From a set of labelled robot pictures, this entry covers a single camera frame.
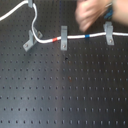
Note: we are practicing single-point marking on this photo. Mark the grey cable clip middle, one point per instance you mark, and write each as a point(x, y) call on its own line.
point(64, 38)

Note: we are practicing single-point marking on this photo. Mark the grey cable clip top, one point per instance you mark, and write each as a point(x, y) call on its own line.
point(30, 3)

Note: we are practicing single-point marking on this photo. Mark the bare human hand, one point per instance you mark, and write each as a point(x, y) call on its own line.
point(88, 11)

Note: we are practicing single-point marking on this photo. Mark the grey cable clip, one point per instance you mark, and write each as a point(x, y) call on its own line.
point(32, 41)
point(30, 3)
point(64, 38)
point(108, 28)

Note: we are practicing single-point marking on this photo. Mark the grey cable clip left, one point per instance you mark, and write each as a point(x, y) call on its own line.
point(32, 41)

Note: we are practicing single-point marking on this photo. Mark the grey cable clip right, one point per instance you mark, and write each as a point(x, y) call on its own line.
point(108, 28)

